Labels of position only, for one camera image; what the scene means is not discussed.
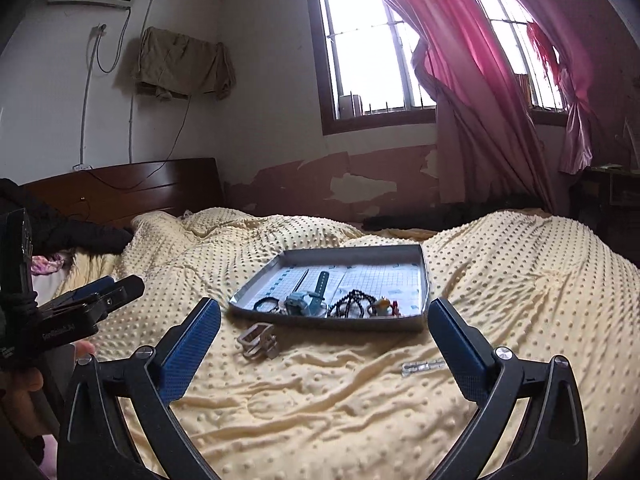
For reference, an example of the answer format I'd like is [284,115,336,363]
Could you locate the dark wooden headboard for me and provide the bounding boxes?
[23,157,226,228]

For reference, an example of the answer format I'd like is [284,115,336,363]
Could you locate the olive cloth on wall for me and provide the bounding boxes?
[134,27,236,100]

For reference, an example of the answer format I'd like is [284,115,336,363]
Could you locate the pink red curtain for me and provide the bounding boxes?
[385,0,594,211]

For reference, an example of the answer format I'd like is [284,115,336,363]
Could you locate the person's left hand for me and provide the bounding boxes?
[1,339,96,444]

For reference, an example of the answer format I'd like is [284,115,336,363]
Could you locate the window with bars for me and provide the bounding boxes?
[307,0,567,136]

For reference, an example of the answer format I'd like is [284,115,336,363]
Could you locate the pink cloth by pillow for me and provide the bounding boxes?
[29,252,68,275]

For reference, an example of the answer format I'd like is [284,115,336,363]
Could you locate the grey shallow tray box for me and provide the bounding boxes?
[229,244,430,333]

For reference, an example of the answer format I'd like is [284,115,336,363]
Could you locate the white power cable on wall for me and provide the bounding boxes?
[71,6,134,172]

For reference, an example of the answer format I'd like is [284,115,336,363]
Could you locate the silver rhinestone hair clip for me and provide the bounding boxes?
[400,359,447,377]

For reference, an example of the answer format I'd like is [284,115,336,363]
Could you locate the black beaded necklace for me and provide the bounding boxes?
[326,288,379,320]

